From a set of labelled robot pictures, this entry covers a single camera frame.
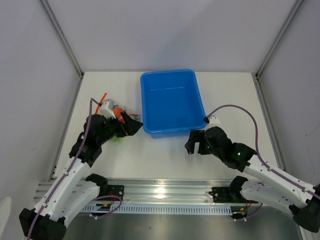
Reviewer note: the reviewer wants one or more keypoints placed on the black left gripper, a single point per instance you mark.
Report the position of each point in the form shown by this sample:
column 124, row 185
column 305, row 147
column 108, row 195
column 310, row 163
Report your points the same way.
column 129, row 128

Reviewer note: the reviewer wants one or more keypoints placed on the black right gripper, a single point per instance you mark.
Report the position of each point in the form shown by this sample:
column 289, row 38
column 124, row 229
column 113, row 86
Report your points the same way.
column 196, row 136

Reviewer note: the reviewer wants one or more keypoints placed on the clear orange-zipper zip bag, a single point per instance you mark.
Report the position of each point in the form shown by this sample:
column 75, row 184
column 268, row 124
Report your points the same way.
column 129, row 120

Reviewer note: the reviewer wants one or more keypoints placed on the red orange toy mango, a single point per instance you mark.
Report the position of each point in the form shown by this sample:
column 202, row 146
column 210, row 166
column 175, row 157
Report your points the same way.
column 117, row 112

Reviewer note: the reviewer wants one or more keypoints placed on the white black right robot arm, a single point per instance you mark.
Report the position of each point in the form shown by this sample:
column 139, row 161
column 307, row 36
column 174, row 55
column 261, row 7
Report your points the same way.
column 298, row 199

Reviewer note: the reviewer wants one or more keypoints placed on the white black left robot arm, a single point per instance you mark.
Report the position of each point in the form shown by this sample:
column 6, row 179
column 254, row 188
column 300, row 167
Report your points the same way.
column 51, row 216

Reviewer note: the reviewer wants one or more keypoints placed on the blue plastic bin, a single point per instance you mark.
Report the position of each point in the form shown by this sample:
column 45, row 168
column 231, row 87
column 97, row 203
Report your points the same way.
column 171, row 103

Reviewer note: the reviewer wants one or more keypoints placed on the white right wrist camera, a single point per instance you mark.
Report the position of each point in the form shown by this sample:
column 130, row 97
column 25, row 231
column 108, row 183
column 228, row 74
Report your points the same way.
column 211, row 121

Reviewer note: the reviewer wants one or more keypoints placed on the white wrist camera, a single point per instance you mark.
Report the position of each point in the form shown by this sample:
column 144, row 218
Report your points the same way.
column 106, row 109
column 211, row 121

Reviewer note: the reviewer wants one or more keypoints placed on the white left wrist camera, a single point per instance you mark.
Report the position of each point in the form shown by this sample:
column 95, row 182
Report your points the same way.
column 106, row 109

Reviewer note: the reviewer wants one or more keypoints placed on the aluminium front rail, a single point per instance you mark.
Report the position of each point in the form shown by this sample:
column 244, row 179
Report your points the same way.
column 139, row 191

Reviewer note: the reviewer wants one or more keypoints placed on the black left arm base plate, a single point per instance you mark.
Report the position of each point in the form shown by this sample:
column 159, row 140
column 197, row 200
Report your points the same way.
column 116, row 190

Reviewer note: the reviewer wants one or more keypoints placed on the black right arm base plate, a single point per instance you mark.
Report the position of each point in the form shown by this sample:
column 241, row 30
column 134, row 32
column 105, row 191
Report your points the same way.
column 228, row 195

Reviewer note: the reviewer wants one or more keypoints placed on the white slotted cable duct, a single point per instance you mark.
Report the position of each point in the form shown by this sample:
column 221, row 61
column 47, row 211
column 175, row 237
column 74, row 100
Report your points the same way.
column 160, row 209

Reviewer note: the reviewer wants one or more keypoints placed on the left aluminium frame post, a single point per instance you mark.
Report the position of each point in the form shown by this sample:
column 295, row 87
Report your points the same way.
column 48, row 11

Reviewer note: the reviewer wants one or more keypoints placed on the aluminium frame post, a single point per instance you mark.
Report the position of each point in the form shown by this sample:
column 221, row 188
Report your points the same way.
column 280, row 36
column 48, row 11

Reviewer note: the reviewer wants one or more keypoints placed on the right aluminium frame post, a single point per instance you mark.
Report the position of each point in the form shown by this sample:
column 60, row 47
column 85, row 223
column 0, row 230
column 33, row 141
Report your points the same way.
column 280, row 36

